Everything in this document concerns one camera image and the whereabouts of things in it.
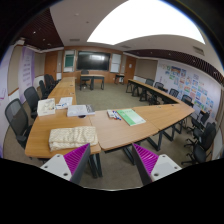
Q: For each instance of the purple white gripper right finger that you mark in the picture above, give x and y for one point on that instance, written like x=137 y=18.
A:
x=152 y=167

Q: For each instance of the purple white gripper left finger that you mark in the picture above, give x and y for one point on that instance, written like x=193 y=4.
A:
x=69 y=166

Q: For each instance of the cream patterned folded towel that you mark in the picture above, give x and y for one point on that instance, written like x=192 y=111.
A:
x=64 y=138

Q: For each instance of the green paper folder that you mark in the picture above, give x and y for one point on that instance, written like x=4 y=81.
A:
x=131 y=117

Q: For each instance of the black chair right near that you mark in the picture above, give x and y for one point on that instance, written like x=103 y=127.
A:
x=204 y=140

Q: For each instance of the white book stack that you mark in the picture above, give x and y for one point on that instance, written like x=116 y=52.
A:
x=80 y=110

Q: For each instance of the white papers on table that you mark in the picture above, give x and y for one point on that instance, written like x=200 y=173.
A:
x=64 y=102

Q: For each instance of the white box with lid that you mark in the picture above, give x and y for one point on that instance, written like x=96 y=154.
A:
x=46 y=107

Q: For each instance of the black chair right far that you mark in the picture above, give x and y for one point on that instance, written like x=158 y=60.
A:
x=199 y=121

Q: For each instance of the markers and eraser set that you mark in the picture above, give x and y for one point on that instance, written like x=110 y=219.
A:
x=113 y=114

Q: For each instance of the black mesh office chair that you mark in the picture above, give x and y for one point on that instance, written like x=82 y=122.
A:
x=18 y=121

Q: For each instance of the wooden front desk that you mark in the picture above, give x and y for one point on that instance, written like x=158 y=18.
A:
x=94 y=77

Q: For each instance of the black chair behind desk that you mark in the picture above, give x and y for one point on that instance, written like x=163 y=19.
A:
x=84 y=77

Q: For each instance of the whiteboard left of screen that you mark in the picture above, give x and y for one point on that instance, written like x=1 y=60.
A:
x=69 y=58

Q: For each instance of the whiteboard of screen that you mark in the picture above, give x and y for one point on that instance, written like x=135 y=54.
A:
x=115 y=63
x=69 y=58

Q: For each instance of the whiteboard right of screen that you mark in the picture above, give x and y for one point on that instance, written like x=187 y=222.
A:
x=115 y=63

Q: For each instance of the colourful wall poster board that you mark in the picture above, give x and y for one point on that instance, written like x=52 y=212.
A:
x=204 y=91

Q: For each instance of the large black wall screen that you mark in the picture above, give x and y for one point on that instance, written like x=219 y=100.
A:
x=88 y=60

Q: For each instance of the purple white wall banner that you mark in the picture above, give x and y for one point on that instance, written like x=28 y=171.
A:
x=26 y=72

